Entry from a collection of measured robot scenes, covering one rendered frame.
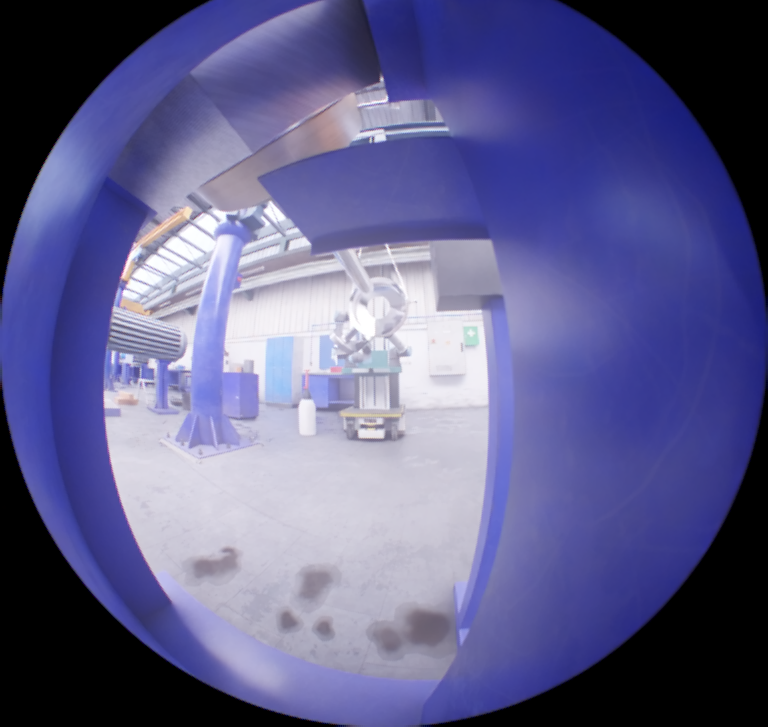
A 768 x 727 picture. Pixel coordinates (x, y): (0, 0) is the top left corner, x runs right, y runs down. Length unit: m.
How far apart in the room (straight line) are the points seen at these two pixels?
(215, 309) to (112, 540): 1.94
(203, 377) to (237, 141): 1.97
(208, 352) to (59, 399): 1.74
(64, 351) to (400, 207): 0.59
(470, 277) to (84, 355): 0.68
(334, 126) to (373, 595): 1.03
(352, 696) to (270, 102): 0.86
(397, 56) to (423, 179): 0.18
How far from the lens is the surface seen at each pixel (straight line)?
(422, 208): 0.26
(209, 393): 2.12
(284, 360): 5.79
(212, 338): 2.15
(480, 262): 0.35
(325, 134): 0.40
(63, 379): 0.55
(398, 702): 0.60
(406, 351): 2.35
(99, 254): 0.58
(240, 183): 0.40
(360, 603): 0.75
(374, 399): 2.67
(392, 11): 0.33
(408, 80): 0.34
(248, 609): 0.77
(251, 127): 0.29
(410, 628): 0.70
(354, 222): 0.27
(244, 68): 0.29
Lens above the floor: 0.62
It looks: 10 degrees up
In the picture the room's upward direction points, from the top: 1 degrees counter-clockwise
